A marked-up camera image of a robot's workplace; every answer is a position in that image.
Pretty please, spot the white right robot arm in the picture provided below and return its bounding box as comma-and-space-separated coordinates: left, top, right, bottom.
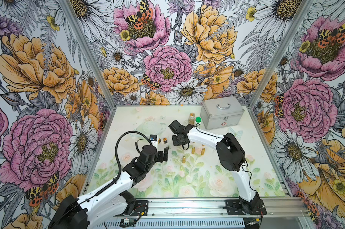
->
169, 120, 262, 215

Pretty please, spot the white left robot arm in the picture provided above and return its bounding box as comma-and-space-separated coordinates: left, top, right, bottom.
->
48, 145, 169, 229

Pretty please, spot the amber glass jar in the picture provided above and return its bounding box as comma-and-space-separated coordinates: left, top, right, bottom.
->
188, 113, 195, 125

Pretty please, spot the green capped jar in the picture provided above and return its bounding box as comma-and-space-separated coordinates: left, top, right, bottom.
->
195, 117, 202, 127

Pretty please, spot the silver metal case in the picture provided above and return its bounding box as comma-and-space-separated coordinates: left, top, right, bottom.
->
201, 97, 244, 130

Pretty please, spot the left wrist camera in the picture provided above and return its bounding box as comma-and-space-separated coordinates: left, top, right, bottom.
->
150, 135, 158, 142

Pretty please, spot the black corrugated cable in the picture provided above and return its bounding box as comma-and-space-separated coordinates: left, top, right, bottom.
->
95, 131, 153, 197

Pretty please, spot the aluminium corner post right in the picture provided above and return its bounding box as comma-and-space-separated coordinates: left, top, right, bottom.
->
248, 0, 316, 109

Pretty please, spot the aluminium corner post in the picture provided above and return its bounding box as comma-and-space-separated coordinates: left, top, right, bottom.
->
248, 0, 316, 109
60, 1, 116, 111

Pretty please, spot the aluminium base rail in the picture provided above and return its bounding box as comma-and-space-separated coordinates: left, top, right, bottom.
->
103, 197, 310, 229

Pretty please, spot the aluminium corner post left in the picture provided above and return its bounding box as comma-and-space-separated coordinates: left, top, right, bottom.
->
60, 1, 116, 111

